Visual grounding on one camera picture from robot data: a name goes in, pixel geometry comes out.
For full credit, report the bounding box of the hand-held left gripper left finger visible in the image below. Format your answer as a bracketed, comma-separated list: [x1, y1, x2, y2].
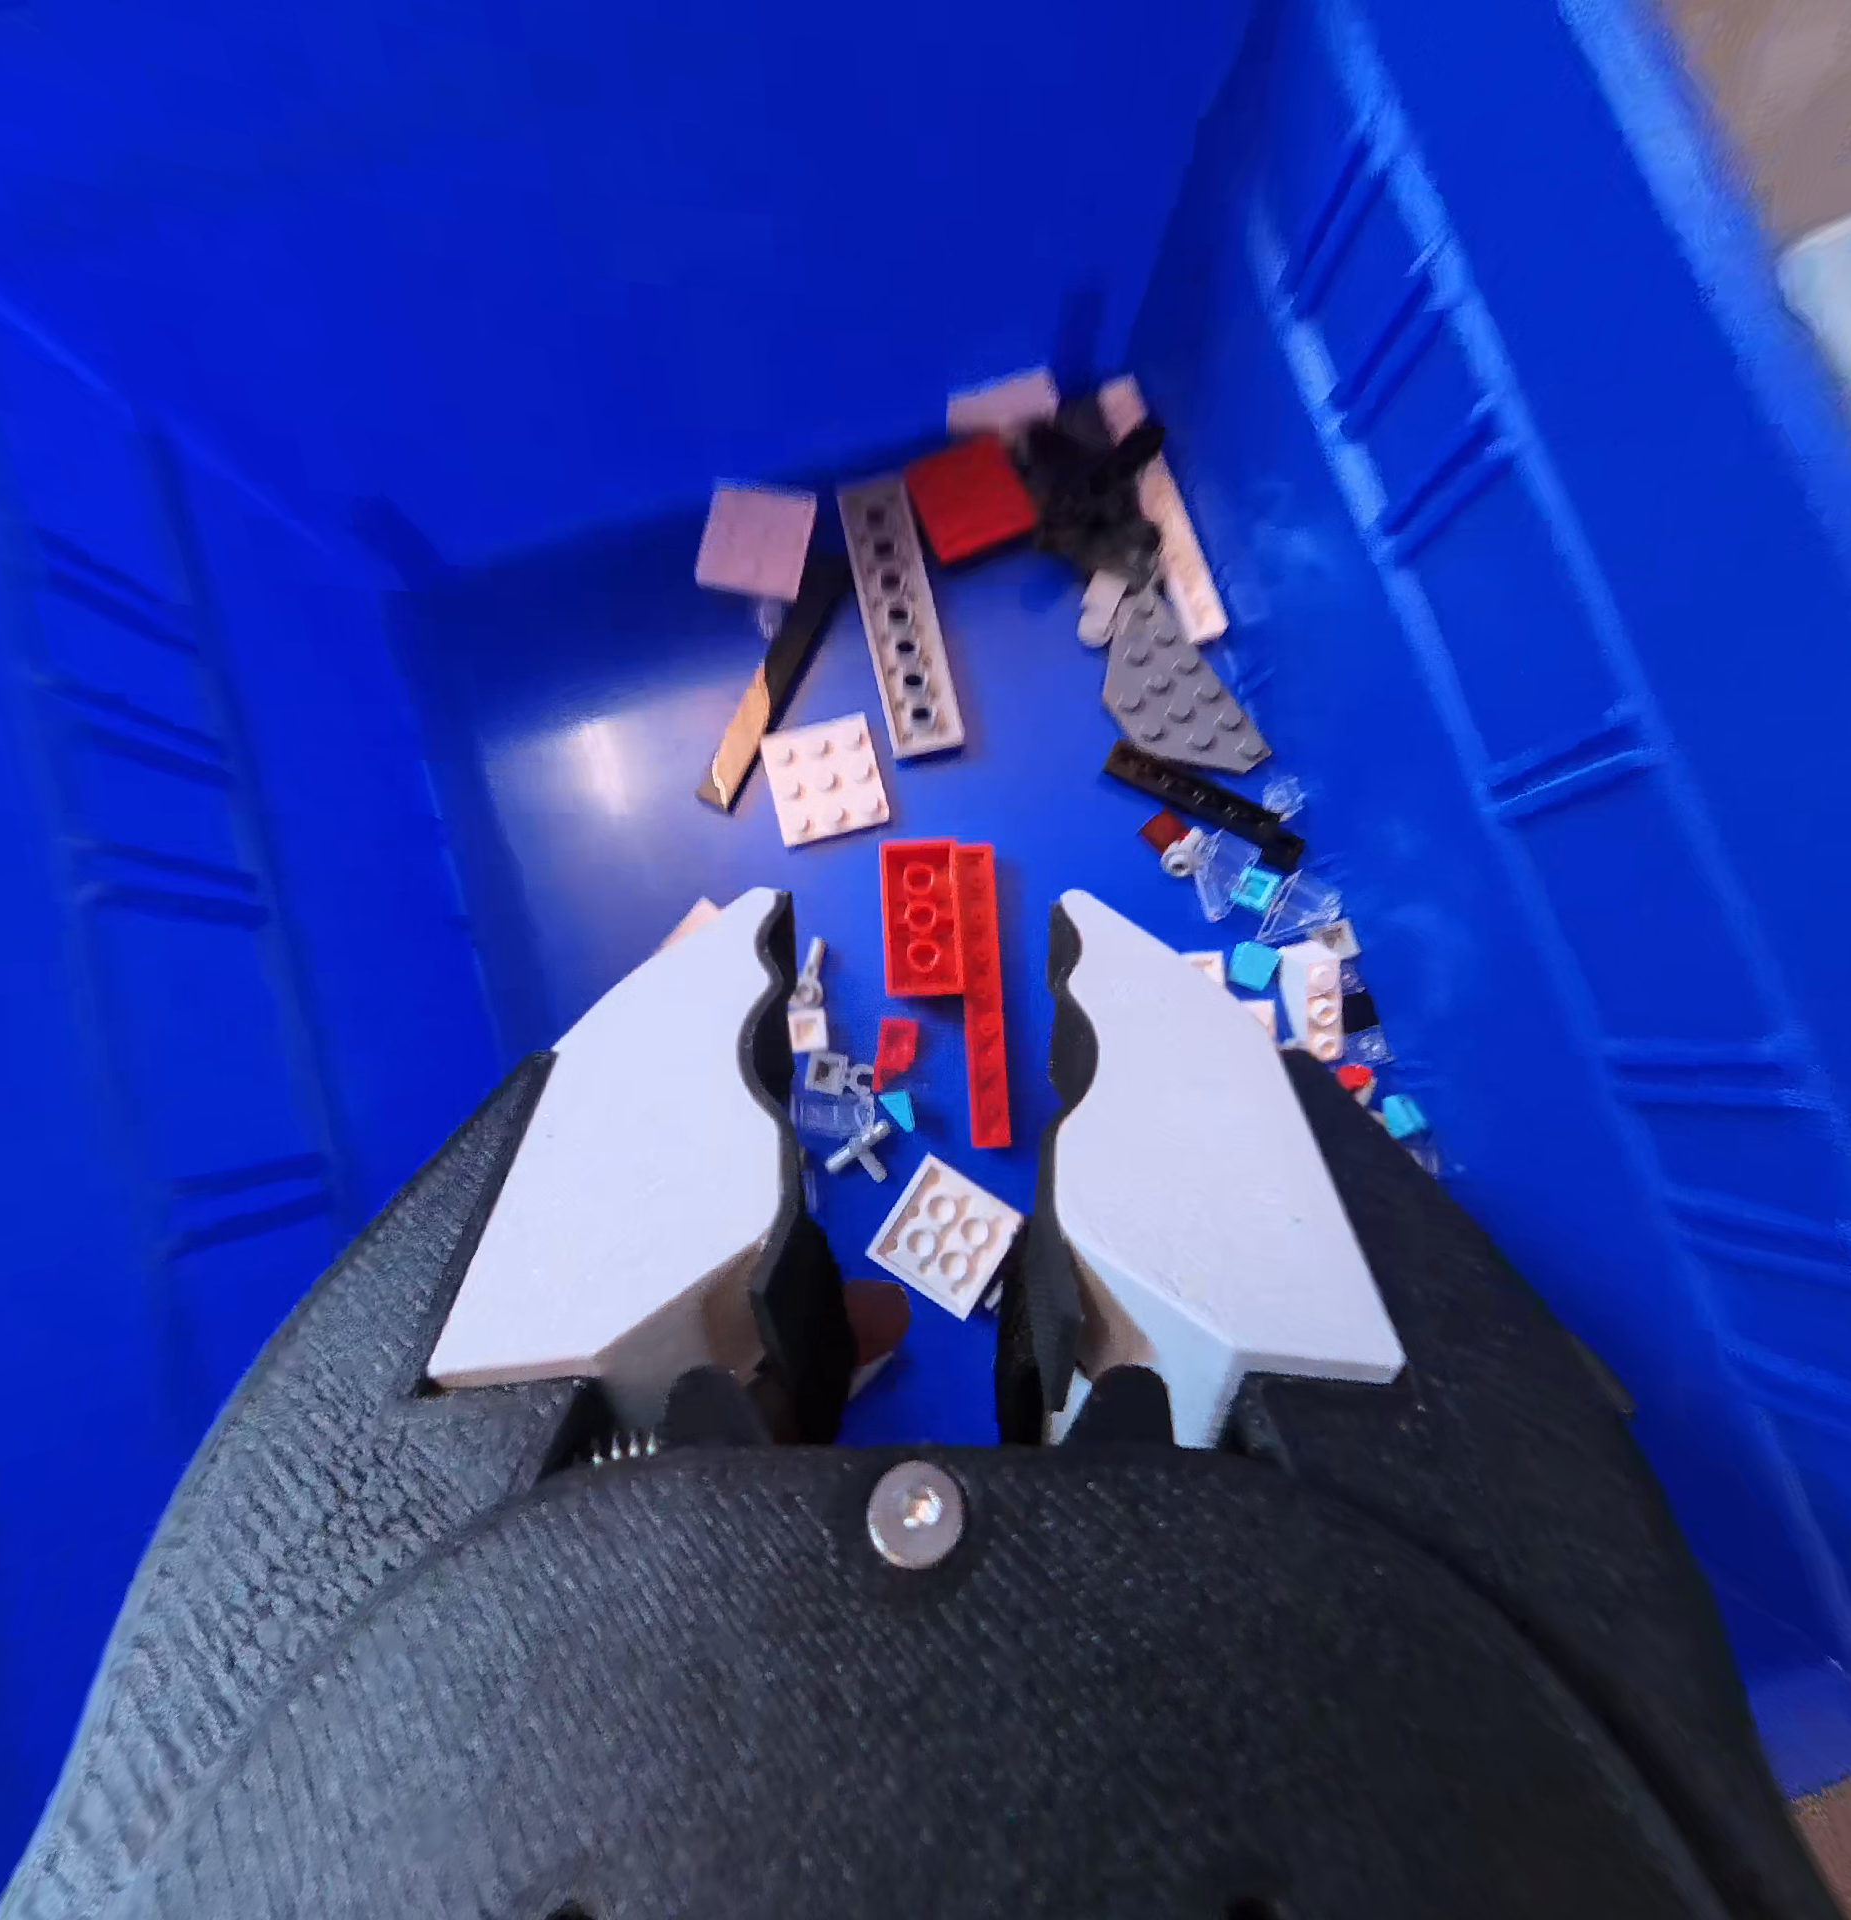
[426, 888, 856, 1450]

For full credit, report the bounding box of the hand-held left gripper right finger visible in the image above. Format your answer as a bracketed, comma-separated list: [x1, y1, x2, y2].
[996, 888, 1409, 1450]

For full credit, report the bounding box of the pile of lego pieces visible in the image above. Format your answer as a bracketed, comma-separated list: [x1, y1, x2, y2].
[656, 367, 1444, 1322]

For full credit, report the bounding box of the large blue plastic bin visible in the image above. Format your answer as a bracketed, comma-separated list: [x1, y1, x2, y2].
[0, 0, 1851, 1920]

